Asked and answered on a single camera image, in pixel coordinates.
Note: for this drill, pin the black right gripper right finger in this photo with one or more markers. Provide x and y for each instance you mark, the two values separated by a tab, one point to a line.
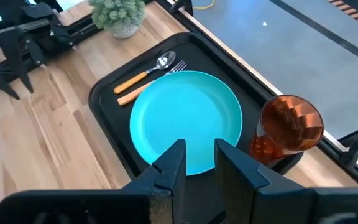
244	193

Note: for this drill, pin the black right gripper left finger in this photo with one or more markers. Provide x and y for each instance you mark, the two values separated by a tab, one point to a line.
166	193

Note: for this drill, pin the orange translucent faceted cup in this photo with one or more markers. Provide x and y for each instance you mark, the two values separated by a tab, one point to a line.
291	124

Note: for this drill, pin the turquoise round plate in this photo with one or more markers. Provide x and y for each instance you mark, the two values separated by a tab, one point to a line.
185	109

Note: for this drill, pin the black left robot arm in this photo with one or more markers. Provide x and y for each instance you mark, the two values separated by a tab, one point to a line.
8	11

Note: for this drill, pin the black plastic tray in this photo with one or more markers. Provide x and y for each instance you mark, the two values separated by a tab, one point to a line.
120	68

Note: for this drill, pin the small green potted plant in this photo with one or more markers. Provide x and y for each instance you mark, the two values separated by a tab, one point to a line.
117	15

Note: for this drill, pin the black table clamp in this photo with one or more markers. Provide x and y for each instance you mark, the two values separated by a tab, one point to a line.
354	146
183	4

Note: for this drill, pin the black floor tape strip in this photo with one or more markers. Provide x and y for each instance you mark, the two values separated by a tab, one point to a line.
328	32

